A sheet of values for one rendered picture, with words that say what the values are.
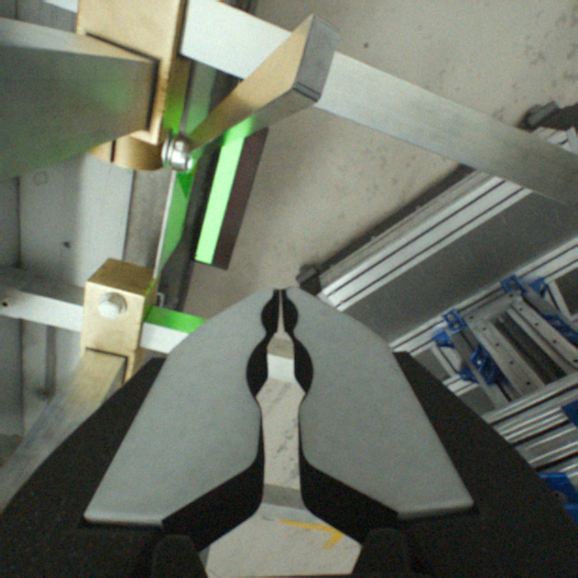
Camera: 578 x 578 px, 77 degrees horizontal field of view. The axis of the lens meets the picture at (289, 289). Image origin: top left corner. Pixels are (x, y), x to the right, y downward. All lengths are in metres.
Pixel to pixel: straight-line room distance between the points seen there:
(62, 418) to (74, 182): 0.32
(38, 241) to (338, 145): 0.80
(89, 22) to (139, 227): 0.25
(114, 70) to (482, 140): 0.21
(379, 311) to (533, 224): 0.45
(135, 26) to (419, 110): 0.16
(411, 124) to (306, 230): 0.95
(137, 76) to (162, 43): 0.03
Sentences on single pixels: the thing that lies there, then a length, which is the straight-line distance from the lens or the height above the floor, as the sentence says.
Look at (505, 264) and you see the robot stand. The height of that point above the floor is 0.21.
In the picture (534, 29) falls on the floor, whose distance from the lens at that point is 1.28.
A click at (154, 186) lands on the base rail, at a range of 0.44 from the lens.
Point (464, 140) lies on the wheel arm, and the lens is 0.27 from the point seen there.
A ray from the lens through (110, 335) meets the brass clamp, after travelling 0.37.
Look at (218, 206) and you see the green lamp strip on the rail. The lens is 0.43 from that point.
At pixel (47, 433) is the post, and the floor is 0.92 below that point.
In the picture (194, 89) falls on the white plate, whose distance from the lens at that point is 0.32.
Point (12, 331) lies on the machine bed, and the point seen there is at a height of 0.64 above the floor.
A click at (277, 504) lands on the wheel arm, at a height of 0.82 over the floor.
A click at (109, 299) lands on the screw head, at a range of 0.34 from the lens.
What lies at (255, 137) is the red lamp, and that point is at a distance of 0.41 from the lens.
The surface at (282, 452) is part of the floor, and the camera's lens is 1.88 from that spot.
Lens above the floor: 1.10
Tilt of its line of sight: 60 degrees down
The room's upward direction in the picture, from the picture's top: 177 degrees clockwise
